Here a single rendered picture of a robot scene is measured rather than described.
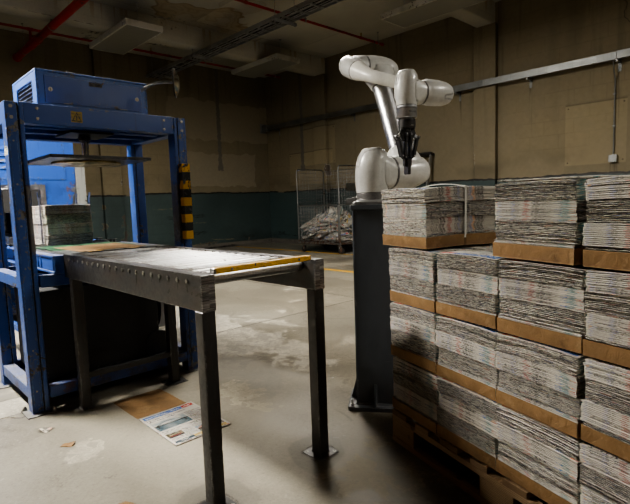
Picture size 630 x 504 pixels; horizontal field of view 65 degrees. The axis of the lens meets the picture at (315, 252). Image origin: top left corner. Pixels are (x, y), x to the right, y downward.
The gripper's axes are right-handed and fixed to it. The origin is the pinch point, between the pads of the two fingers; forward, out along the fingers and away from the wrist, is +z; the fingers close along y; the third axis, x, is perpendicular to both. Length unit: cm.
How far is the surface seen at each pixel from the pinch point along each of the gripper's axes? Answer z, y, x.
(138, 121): -34, -98, 118
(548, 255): 31, -19, -89
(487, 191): 12.4, 9.5, -37.8
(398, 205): 16.7, -19.7, -20.6
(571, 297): 41, -19, -95
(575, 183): 12, -19, -96
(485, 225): 25.5, 9.3, -37.1
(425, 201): 15.3, -20.1, -37.7
